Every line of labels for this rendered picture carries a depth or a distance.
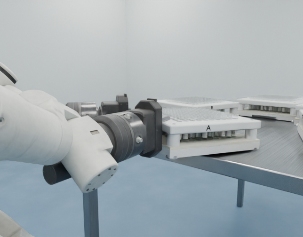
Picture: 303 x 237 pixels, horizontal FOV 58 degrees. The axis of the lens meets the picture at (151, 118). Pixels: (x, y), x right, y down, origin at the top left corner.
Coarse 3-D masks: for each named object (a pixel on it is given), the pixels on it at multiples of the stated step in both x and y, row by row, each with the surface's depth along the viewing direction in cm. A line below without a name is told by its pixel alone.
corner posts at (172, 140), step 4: (248, 132) 66; (252, 132) 65; (256, 132) 66; (168, 136) 57; (172, 136) 57; (176, 136) 57; (248, 136) 66; (252, 136) 65; (168, 140) 57; (172, 140) 57; (176, 140) 57; (168, 144) 57; (172, 144) 57; (176, 144) 57
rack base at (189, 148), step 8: (240, 136) 69; (184, 144) 59; (192, 144) 59; (200, 144) 60; (208, 144) 60; (216, 144) 61; (224, 144) 62; (232, 144) 63; (240, 144) 64; (248, 144) 65; (256, 144) 66; (160, 152) 60; (168, 152) 57; (176, 152) 57; (184, 152) 58; (192, 152) 59; (200, 152) 60; (208, 152) 60; (216, 152) 61; (224, 152) 62
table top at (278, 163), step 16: (272, 128) 92; (288, 128) 92; (272, 144) 71; (288, 144) 71; (176, 160) 67; (192, 160) 64; (208, 160) 61; (224, 160) 59; (240, 160) 58; (256, 160) 58; (272, 160) 58; (288, 160) 58; (240, 176) 57; (256, 176) 54; (272, 176) 52; (288, 176) 51
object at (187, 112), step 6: (180, 108) 78; (186, 108) 78; (192, 108) 79; (198, 108) 79; (174, 114) 66; (180, 114) 65; (186, 114) 66; (192, 114) 66; (198, 114) 66; (204, 114) 67; (210, 114) 68; (216, 114) 68; (222, 114) 69
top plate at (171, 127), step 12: (168, 120) 62; (204, 120) 63; (216, 120) 64; (228, 120) 64; (240, 120) 65; (252, 120) 65; (168, 132) 57; (180, 132) 57; (192, 132) 58; (204, 132) 59
